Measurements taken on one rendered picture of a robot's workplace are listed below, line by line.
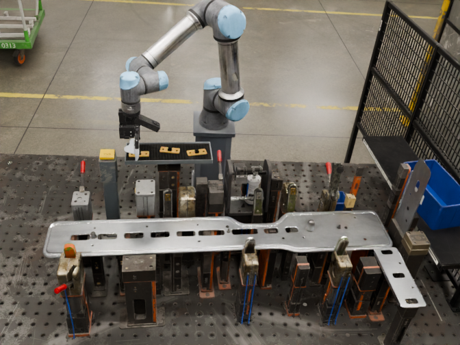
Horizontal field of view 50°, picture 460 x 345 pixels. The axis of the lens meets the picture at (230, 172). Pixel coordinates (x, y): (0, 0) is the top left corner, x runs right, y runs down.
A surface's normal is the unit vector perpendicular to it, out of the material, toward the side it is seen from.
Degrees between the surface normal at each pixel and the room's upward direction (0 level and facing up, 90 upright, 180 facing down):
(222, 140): 90
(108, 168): 90
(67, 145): 0
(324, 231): 0
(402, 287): 0
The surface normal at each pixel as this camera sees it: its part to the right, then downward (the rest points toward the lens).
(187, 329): 0.07, -0.79
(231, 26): 0.56, 0.43
